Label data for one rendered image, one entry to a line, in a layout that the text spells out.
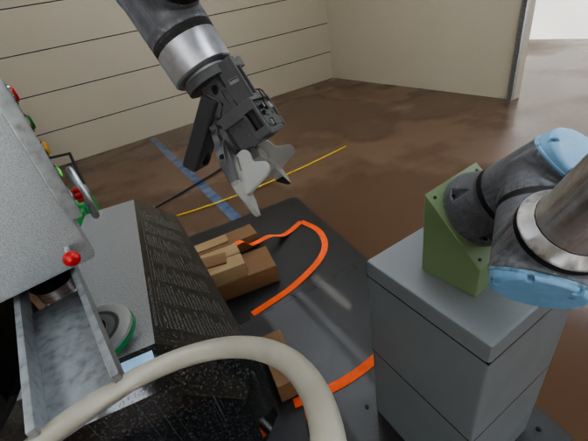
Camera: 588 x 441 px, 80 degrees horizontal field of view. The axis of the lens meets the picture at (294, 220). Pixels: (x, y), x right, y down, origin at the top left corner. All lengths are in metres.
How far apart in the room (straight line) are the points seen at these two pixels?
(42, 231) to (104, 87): 5.39
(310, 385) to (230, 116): 0.34
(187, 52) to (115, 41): 5.68
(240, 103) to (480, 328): 0.72
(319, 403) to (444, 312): 0.64
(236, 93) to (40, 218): 0.50
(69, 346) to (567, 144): 0.98
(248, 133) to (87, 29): 5.70
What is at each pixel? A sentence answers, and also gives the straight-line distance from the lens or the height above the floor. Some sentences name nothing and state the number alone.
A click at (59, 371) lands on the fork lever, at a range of 0.75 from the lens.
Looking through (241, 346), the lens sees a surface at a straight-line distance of 0.49.
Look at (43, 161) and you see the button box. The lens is 0.81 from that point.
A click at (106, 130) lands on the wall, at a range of 6.26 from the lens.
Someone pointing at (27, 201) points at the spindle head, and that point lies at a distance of 0.83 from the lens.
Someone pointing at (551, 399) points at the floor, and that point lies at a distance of 1.92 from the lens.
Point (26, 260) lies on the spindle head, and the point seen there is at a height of 1.20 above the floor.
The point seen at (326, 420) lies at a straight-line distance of 0.33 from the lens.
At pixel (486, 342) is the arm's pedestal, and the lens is 0.91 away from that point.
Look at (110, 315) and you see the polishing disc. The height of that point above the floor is 0.89.
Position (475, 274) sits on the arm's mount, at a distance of 0.94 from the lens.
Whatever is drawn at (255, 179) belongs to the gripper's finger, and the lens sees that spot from 0.46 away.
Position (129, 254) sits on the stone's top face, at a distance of 1.47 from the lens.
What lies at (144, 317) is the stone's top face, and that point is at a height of 0.83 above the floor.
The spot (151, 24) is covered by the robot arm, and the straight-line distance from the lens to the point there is 0.53.
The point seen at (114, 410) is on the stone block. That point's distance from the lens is 1.10.
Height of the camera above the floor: 1.55
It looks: 33 degrees down
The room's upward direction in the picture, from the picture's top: 11 degrees counter-clockwise
